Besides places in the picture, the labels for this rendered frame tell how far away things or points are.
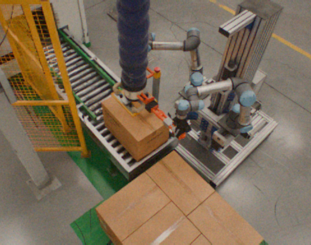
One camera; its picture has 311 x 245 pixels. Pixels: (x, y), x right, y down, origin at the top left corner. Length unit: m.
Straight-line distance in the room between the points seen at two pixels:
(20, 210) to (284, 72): 4.20
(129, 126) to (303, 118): 2.69
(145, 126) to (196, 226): 1.03
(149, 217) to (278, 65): 3.43
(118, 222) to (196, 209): 0.73
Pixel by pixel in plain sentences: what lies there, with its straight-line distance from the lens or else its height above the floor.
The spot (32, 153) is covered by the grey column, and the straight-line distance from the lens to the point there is 3.18.
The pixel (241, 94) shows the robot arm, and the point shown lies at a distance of 2.34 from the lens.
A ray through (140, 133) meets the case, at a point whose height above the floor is 0.95.
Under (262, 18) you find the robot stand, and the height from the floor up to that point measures 2.03.
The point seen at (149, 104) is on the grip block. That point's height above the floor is 1.29.
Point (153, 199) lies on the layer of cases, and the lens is 2.98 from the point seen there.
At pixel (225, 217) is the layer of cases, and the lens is 3.02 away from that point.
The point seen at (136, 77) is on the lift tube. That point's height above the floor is 1.52.
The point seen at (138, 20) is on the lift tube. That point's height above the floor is 2.06.
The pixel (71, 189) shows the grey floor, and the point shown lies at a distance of 3.69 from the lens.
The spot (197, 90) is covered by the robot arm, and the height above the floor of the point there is 1.61.
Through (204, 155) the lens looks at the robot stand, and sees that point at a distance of 3.65.
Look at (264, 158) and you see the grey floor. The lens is 4.11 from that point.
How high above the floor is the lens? 3.30
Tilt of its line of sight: 54 degrees down
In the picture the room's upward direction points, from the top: 4 degrees clockwise
